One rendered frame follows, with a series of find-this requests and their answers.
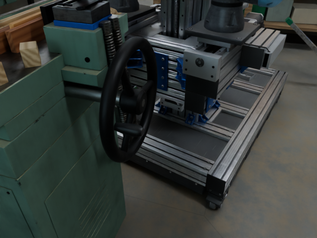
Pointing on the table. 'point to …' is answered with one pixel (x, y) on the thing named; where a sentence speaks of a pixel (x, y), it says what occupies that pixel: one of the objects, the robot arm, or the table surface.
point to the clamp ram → (46, 12)
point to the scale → (22, 8)
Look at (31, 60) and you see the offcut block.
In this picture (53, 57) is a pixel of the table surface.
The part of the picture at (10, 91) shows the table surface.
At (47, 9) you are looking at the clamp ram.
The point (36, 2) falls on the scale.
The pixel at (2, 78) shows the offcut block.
